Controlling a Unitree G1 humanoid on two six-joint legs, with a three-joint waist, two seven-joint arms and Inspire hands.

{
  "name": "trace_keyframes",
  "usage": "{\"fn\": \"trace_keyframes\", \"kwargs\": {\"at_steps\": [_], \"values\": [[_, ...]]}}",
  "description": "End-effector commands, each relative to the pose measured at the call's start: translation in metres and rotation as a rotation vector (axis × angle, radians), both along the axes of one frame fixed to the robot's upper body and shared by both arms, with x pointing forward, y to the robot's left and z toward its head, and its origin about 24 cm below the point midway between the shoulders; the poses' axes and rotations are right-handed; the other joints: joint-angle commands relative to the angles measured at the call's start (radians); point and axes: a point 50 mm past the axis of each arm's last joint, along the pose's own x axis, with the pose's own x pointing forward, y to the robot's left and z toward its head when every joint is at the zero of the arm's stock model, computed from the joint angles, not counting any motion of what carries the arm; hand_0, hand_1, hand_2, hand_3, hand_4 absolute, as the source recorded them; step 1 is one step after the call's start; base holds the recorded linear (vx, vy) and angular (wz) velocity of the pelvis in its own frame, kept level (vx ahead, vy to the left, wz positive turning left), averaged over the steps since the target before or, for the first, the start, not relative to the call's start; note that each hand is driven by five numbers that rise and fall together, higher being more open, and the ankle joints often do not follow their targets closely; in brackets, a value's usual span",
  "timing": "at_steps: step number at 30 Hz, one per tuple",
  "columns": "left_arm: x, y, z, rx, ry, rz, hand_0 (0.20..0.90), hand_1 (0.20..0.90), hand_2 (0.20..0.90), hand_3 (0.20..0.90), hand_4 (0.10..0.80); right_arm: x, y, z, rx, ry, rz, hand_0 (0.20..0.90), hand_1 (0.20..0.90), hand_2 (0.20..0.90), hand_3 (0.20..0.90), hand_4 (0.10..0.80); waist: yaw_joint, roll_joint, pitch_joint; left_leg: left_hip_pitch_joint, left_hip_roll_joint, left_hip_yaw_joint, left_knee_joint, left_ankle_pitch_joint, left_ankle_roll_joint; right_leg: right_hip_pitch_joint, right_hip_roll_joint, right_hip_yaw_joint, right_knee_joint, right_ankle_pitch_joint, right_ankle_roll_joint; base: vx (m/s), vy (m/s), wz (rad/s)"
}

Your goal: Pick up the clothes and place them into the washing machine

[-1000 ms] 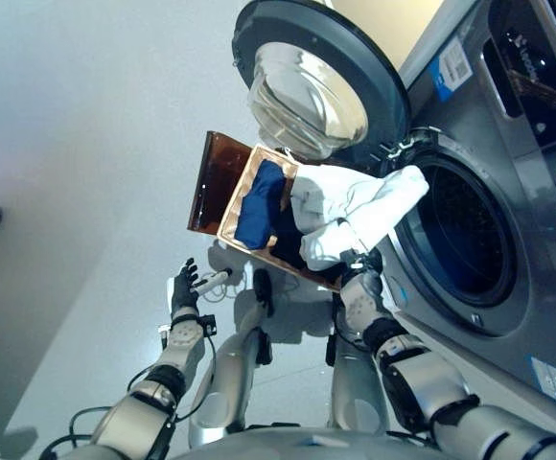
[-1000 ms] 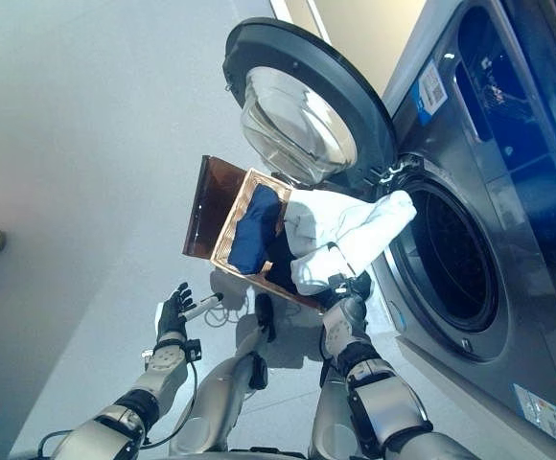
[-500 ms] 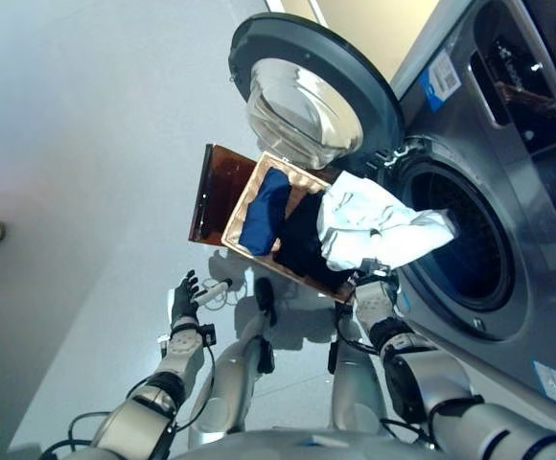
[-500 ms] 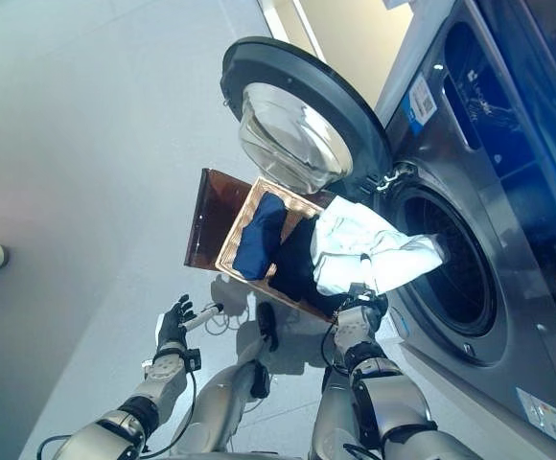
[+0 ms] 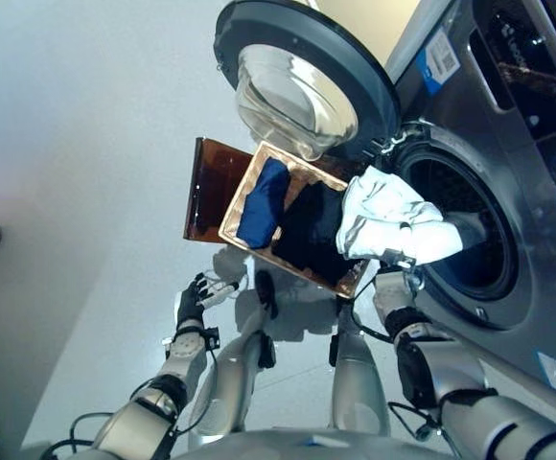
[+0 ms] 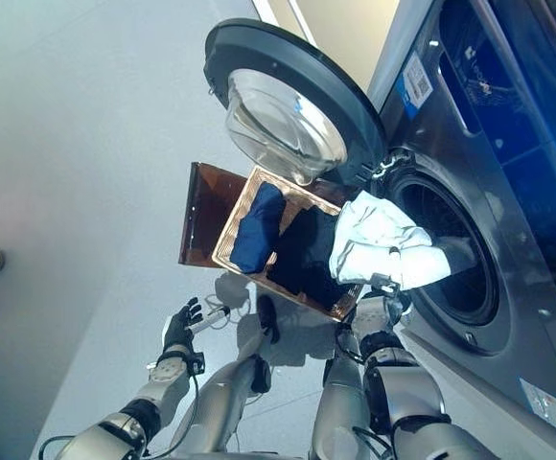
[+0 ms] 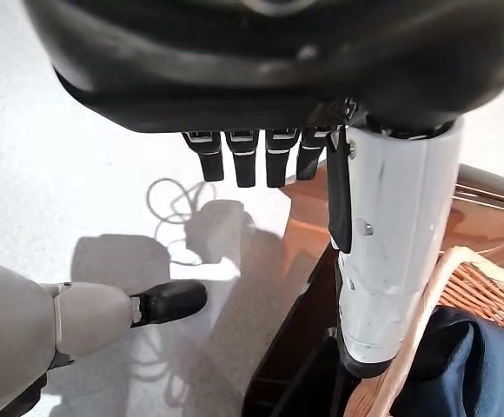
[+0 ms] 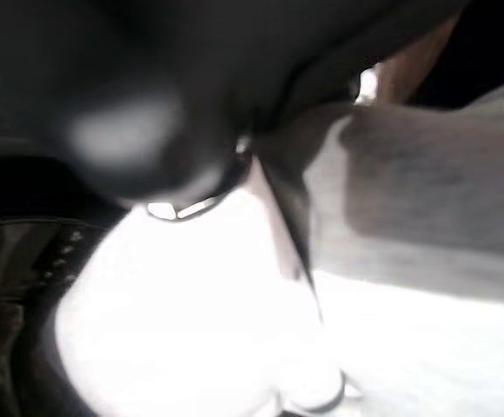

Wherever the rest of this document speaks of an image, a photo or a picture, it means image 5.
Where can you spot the blue garment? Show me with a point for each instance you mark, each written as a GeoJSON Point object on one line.
{"type": "Point", "coordinates": [263, 206]}

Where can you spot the white garment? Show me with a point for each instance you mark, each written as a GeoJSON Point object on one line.
{"type": "Point", "coordinates": [388, 211]}

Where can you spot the black and white left hand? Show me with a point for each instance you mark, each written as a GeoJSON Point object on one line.
{"type": "Point", "coordinates": [189, 306]}

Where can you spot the silver robot leg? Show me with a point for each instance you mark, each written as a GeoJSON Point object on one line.
{"type": "Point", "coordinates": [230, 374]}
{"type": "Point", "coordinates": [354, 378]}

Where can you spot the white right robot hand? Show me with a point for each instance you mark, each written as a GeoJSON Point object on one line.
{"type": "Point", "coordinates": [395, 261]}

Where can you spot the wicker laundry basket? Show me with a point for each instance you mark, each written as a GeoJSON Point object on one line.
{"type": "Point", "coordinates": [239, 201]}

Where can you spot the round glass washer door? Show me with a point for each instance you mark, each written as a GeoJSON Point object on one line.
{"type": "Point", "coordinates": [354, 57]}

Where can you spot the blue and white sticker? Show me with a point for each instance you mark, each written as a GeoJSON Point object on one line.
{"type": "Point", "coordinates": [436, 60]}

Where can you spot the silver right robot leg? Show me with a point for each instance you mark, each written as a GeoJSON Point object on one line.
{"type": "Point", "coordinates": [354, 378]}

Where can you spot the black garment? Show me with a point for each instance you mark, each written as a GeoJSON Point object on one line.
{"type": "Point", "coordinates": [311, 235]}

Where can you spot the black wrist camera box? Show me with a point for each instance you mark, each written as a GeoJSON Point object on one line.
{"type": "Point", "coordinates": [212, 337]}

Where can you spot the brown translucent stool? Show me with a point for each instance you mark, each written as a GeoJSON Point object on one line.
{"type": "Point", "coordinates": [211, 191]}

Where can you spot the silver left robot leg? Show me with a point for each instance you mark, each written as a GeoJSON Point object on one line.
{"type": "Point", "coordinates": [230, 374]}

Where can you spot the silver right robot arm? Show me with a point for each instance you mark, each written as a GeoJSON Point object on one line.
{"type": "Point", "coordinates": [450, 374]}

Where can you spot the grey front-load washing machine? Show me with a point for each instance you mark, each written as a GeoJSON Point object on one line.
{"type": "Point", "coordinates": [522, 191]}

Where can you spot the grey robot torso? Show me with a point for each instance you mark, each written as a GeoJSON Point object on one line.
{"type": "Point", "coordinates": [283, 445]}

